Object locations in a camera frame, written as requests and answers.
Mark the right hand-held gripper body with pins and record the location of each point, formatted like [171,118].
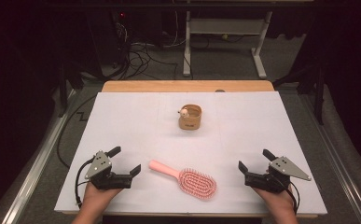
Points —
[268,182]

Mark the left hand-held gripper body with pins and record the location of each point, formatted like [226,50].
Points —
[106,182]

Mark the pink hairbrush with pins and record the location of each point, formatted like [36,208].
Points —
[197,183]

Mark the round wooden cup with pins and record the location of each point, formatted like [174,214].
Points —
[190,123]

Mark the person's left hand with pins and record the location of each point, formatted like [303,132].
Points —
[95,199]

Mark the person's right hand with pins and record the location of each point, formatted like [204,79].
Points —
[279,202]

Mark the white table cover board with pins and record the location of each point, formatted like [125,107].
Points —
[137,124]

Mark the black floor stand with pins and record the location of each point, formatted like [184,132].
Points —
[319,99]
[63,93]

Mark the small round-headed figurine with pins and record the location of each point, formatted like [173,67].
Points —
[184,112]

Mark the dark computer tower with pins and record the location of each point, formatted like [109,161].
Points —
[106,37]

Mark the small yellow-green ball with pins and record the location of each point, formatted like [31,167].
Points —
[225,36]

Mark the aluminium floor rail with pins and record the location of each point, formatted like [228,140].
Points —
[33,174]
[346,186]

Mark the white metal stand frame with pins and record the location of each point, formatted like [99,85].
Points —
[224,26]

